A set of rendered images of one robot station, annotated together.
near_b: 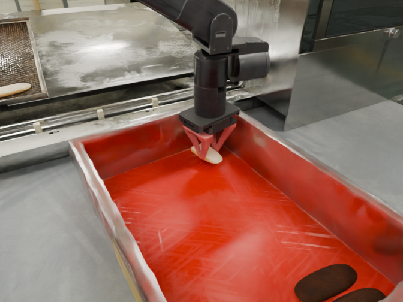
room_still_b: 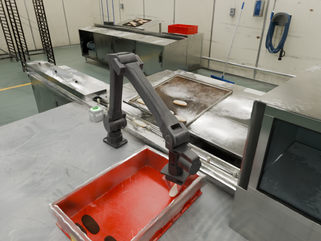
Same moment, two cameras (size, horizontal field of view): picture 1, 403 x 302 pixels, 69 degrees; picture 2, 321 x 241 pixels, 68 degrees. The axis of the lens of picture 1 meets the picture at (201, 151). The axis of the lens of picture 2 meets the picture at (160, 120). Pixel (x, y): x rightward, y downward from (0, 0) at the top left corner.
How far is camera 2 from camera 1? 79 cm
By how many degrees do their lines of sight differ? 61
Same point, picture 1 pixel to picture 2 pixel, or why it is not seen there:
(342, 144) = not seen: outside the picture
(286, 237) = (135, 232)
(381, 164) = not seen: outside the picture
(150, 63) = (240, 141)
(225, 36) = (169, 144)
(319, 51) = (253, 196)
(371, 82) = not seen: outside the picture
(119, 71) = (220, 136)
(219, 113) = (171, 173)
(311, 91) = (249, 218)
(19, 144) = (153, 137)
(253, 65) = (183, 164)
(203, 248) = (123, 204)
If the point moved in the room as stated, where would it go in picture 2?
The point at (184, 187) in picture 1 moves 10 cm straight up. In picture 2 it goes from (155, 191) to (154, 172)
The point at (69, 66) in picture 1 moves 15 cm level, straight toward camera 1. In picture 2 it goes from (209, 121) to (191, 130)
